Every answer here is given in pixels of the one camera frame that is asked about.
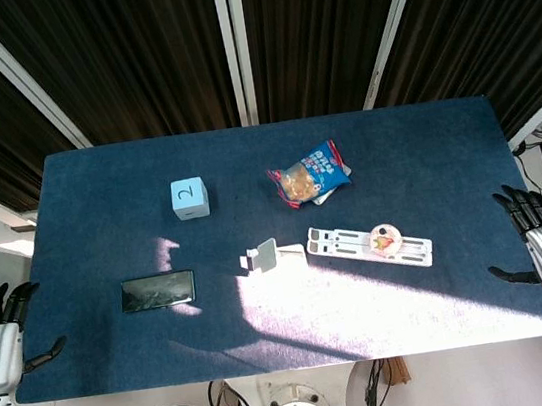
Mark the white packet under snack bag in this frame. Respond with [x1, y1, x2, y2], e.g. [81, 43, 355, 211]
[307, 160, 359, 208]

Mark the brown wooden piece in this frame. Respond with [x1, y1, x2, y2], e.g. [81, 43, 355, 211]
[381, 354, 414, 389]

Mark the blue snack bag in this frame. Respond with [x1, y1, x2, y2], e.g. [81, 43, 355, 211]
[262, 136, 356, 213]

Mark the dark blue felt table cover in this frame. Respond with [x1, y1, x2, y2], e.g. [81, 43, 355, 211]
[0, 84, 542, 406]

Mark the white flat tray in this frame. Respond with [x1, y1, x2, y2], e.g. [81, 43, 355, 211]
[303, 210, 436, 285]

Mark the black smartphone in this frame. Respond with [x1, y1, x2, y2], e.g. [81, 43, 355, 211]
[118, 268, 199, 315]

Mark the light blue numbered cube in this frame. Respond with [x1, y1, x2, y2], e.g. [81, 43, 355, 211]
[167, 175, 212, 223]

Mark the small white phone stand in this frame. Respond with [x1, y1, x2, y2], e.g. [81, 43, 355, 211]
[235, 233, 308, 278]

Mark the round pink cartoon badge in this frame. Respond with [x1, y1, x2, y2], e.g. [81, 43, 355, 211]
[366, 221, 404, 258]

